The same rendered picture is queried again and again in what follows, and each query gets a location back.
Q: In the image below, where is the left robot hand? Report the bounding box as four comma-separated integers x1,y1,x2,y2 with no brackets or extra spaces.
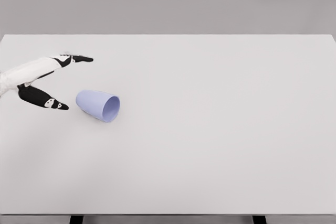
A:
0,53,94,111

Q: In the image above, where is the lavender plastic cup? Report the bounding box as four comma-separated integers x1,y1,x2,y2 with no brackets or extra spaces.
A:
75,89,121,124

